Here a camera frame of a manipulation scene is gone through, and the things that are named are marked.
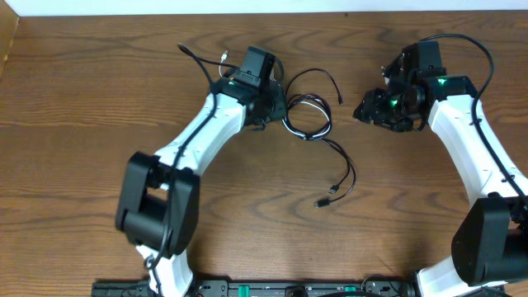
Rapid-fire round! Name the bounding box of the white USB cable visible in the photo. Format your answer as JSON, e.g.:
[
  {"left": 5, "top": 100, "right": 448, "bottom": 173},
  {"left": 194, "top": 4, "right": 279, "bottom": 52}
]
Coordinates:
[{"left": 282, "top": 97, "right": 332, "bottom": 140}]

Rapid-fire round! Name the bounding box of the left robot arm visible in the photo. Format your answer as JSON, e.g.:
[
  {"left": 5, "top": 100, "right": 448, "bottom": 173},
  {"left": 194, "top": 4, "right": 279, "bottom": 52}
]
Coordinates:
[{"left": 115, "top": 46, "right": 285, "bottom": 296}]

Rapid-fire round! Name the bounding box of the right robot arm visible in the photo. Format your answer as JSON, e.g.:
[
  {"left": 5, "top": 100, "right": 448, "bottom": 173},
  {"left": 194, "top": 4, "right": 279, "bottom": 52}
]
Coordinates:
[{"left": 353, "top": 36, "right": 527, "bottom": 296}]

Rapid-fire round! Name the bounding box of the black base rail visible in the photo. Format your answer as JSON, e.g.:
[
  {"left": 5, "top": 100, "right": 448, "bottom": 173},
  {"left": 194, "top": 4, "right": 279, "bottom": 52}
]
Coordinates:
[{"left": 91, "top": 276, "right": 420, "bottom": 297}]

